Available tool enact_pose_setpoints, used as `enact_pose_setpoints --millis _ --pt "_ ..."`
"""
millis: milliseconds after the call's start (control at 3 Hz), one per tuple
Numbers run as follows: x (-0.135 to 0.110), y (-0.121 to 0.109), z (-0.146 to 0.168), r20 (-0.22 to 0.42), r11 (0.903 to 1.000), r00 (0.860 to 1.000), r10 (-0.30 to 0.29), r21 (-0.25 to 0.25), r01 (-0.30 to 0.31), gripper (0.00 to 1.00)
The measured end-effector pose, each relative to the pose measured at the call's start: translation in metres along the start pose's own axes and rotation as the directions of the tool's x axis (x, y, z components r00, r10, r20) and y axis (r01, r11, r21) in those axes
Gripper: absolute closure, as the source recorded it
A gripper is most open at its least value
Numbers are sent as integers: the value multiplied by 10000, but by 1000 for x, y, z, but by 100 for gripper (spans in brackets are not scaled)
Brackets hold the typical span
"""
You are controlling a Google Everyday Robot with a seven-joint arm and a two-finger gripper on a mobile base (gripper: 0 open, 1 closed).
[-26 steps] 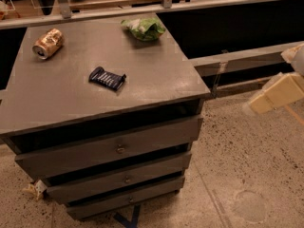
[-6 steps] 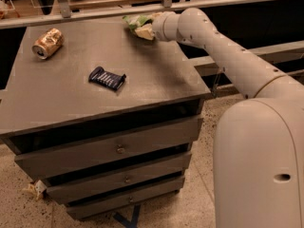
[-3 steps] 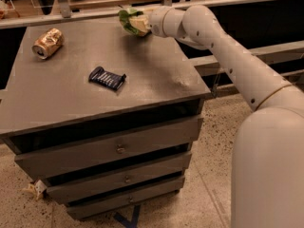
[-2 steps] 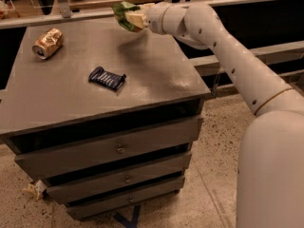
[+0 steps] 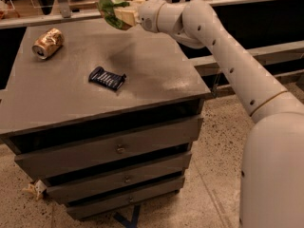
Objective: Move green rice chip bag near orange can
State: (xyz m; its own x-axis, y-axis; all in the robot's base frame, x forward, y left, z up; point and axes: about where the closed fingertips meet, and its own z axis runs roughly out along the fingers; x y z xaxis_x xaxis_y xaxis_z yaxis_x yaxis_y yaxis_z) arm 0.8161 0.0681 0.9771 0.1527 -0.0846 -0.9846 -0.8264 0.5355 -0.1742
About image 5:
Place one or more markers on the crumpled paper scrap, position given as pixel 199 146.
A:
pixel 36 188

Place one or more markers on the grey drawer cabinet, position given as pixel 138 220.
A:
pixel 107 121

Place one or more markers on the orange soda can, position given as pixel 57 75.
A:
pixel 48 43

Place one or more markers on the bottom grey drawer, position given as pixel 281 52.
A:
pixel 134 196

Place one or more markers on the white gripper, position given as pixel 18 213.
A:
pixel 148 16

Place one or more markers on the dark blue snack packet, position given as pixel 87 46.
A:
pixel 106 78

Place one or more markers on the middle grey drawer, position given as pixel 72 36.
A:
pixel 88 187

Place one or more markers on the grey drawer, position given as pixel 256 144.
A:
pixel 51 163
pixel 88 187
pixel 134 196

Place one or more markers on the grey metal railing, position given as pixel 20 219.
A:
pixel 274 54

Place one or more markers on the green rice chip bag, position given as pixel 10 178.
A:
pixel 106 9

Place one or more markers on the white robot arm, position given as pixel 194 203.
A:
pixel 272 171

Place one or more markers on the top grey drawer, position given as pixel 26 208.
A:
pixel 51 163

